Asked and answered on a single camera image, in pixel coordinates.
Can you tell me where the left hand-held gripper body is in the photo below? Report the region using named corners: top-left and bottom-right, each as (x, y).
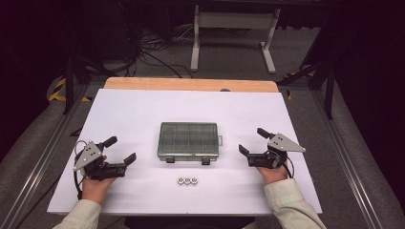
top-left (72, 140), bottom-right (128, 182)

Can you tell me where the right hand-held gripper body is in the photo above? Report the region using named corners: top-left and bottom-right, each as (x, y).
top-left (246, 133), bottom-right (307, 170)

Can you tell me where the clear plastic compartment box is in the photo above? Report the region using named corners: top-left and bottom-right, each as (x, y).
top-left (157, 121), bottom-right (224, 166)

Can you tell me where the person's right hand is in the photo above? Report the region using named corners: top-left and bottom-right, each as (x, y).
top-left (256, 160), bottom-right (290, 186)

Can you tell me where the person's left hand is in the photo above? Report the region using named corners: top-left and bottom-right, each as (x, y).
top-left (80, 176), bottom-right (117, 205)

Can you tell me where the white table mat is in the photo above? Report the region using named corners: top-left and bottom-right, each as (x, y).
top-left (47, 88), bottom-right (323, 217)

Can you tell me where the wooden table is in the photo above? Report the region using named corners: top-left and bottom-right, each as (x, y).
top-left (103, 76), bottom-right (280, 94)

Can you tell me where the right hand-held gripper black cable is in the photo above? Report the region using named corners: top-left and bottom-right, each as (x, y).
top-left (268, 149), bottom-right (295, 179)

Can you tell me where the hand-held gripper black cable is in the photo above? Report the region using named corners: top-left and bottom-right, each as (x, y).
top-left (268, 149), bottom-right (295, 179)
top-left (73, 139), bottom-right (89, 200)

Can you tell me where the left hand-held gripper black cable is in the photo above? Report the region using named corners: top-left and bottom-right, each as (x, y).
top-left (73, 139), bottom-right (89, 200)

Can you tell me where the aluminium floor rail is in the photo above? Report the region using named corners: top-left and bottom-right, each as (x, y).
top-left (309, 89), bottom-right (386, 229)
top-left (0, 84), bottom-right (94, 229)

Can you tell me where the tangle of black floor cables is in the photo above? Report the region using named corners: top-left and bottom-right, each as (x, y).
top-left (127, 25), bottom-right (194, 79)

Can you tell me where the white metal stand frame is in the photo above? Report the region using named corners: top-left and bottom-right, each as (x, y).
top-left (190, 4), bottom-right (281, 74)

